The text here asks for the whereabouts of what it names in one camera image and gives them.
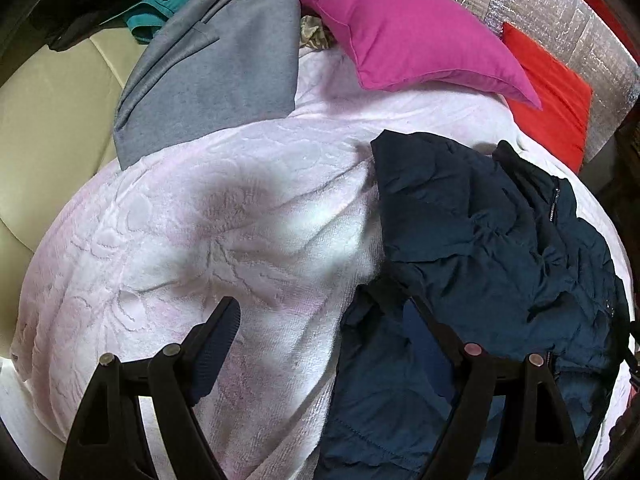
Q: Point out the pale pink embossed blanket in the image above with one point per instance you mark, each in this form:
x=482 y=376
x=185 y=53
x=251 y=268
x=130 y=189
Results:
x=200 y=220

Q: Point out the red cushion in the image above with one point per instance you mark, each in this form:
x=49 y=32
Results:
x=550 y=90

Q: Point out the magenta pillow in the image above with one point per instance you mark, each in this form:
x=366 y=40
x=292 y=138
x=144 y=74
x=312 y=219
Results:
x=400 y=35

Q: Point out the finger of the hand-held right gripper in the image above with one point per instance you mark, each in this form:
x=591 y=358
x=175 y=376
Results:
x=220 y=340
x=631 y=355
x=425 y=335

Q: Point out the silver foil insulation board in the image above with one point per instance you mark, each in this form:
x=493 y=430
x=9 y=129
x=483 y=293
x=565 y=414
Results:
x=550 y=5

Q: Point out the grey garment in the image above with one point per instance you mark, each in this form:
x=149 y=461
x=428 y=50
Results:
x=210 y=70

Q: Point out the beige patterned cloth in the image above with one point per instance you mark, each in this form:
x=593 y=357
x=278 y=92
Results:
x=314 y=34

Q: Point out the navy padded jacket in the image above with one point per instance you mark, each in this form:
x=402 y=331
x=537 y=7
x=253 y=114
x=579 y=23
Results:
x=475 y=220

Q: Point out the teal garment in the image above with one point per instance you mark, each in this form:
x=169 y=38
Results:
x=150 y=12

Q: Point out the black garment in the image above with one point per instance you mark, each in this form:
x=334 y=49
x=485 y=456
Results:
x=75 y=15

